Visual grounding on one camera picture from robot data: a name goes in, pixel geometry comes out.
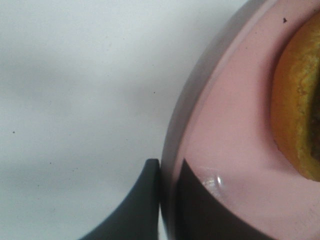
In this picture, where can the pink round plate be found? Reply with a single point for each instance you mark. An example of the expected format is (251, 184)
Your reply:
(221, 127)

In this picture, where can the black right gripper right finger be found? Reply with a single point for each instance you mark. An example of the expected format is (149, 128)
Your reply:
(200, 216)

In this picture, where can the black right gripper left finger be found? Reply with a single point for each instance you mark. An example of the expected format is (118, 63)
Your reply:
(137, 216)

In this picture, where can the burger with lettuce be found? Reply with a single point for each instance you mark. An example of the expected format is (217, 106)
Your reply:
(294, 108)

